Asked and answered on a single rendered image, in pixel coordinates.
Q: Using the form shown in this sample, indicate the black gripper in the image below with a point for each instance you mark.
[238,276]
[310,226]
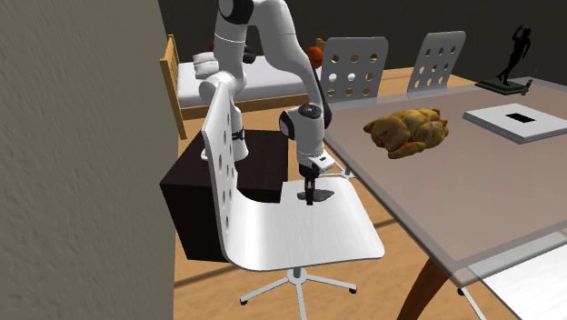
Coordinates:
[307,172]

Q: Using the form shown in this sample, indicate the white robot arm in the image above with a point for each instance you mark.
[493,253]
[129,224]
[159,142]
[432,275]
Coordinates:
[274,40]

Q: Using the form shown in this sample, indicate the white swivel chair with holes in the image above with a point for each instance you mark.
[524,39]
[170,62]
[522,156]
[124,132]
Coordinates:
[292,230]

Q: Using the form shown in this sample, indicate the wooden bed with white mattress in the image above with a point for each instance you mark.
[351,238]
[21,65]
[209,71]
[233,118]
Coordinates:
[270,82]

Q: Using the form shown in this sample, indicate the golden roast chicken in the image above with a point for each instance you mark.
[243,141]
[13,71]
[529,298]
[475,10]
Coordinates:
[409,130]

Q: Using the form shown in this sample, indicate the grey chair with holes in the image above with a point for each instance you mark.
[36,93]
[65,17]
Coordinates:
[436,62]
[354,71]

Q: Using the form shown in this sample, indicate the dark robot stand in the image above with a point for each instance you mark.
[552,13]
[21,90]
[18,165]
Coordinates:
[195,208]

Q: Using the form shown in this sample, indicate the glass table with brown legs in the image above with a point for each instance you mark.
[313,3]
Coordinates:
[469,195]

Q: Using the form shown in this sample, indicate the white flat box, black rectangle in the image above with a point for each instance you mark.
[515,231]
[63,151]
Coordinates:
[496,122]

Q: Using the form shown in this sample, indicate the thin dark pen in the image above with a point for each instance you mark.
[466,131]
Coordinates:
[528,83]

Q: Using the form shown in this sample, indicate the black human figure statue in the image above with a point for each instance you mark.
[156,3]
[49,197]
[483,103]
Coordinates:
[516,51]

